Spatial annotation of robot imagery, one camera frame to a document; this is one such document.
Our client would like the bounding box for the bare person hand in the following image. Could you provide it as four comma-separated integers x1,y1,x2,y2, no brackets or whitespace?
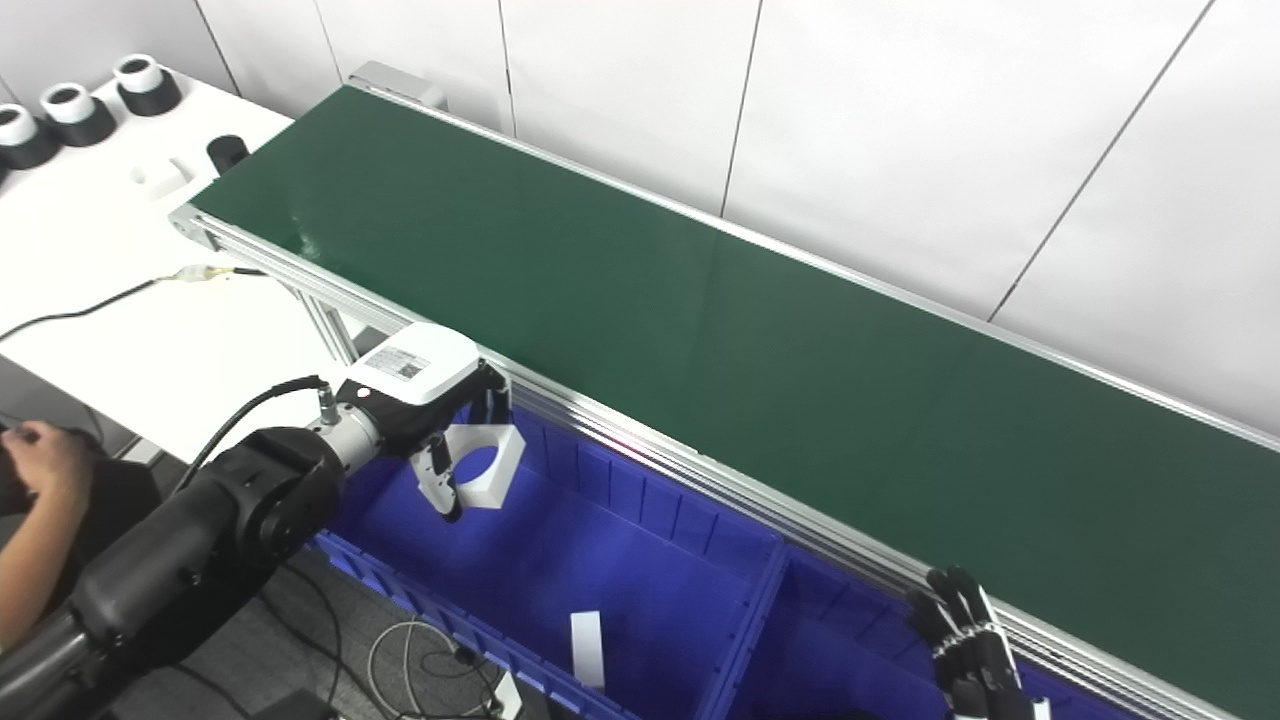
0,420,96,511

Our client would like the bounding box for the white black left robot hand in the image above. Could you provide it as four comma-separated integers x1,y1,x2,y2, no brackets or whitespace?
335,322,513,523

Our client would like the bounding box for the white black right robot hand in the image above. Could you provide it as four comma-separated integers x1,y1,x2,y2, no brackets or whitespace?
905,567,1051,720

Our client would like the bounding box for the white square part with hole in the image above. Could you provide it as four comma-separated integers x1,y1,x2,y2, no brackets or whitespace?
440,422,527,511

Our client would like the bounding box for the bare person forearm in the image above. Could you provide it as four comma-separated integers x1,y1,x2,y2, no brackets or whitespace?
0,490,96,651

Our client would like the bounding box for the aluminium conveyor leg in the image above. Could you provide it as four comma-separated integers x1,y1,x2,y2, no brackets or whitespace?
285,280,401,366

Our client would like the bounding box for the blue plastic bin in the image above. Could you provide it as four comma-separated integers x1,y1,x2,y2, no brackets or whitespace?
310,400,791,720
715,545,1151,720

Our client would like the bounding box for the grey conveyor motor box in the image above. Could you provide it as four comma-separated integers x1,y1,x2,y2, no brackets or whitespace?
348,60,448,111

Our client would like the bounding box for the green conveyor belt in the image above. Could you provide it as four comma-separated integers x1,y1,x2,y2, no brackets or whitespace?
190,85,1280,720
168,80,1280,720

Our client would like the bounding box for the white block part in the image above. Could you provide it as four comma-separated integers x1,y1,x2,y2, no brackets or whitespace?
130,157,196,201

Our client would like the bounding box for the white flat part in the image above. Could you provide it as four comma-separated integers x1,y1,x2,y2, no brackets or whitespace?
570,610,607,691

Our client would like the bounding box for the small black cylinder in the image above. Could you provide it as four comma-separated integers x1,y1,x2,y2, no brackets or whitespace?
206,134,251,179

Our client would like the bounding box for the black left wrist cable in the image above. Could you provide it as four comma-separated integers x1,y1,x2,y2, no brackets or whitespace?
170,375,336,496

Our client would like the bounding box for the black cable with connector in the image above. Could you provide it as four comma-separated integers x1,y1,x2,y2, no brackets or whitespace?
0,265,269,346

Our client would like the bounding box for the white floor cable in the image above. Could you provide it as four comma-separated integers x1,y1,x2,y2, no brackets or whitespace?
365,620,501,720

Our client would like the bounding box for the black white ring part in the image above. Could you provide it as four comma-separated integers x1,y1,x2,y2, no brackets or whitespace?
40,82,118,148
113,53,184,118
0,103,63,171

